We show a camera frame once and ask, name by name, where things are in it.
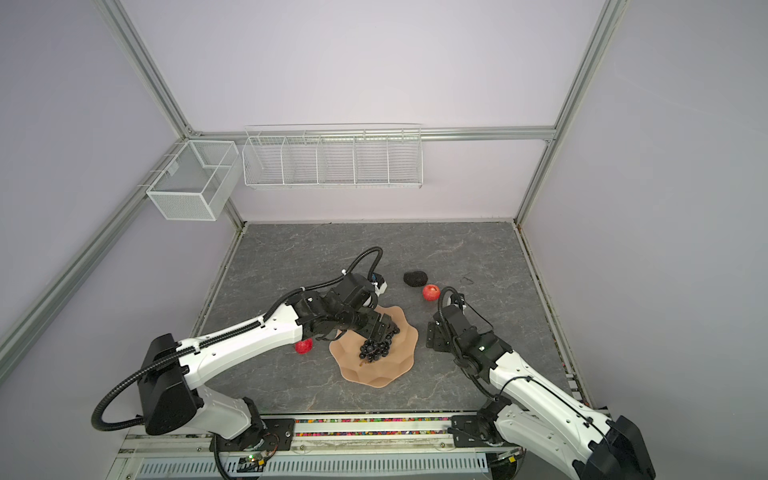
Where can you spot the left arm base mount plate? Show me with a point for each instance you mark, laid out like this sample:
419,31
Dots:
276,434

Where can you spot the small white mesh basket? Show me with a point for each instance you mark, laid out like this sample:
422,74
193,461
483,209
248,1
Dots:
198,180

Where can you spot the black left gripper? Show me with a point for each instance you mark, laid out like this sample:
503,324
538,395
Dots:
382,330

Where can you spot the red fake apple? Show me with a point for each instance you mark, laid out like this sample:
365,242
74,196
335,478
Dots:
304,347
431,292

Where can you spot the dark fake avocado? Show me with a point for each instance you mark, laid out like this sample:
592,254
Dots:
416,278

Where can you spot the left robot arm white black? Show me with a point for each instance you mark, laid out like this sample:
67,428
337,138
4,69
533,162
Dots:
169,391

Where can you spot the long white wire basket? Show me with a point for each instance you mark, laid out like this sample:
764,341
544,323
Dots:
333,155

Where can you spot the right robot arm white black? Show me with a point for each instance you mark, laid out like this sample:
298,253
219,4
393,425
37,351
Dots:
526,409

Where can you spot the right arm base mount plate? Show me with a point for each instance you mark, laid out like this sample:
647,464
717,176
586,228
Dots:
475,431

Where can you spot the dark purple fake grape bunch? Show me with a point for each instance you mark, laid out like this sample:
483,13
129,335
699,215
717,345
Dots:
371,351

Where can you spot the beige wavy fruit bowl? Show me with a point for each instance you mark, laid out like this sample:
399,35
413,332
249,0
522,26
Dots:
380,373

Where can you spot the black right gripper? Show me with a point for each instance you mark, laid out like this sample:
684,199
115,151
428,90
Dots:
435,337

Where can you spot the aluminium front rail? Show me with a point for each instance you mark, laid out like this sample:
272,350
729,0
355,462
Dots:
405,432

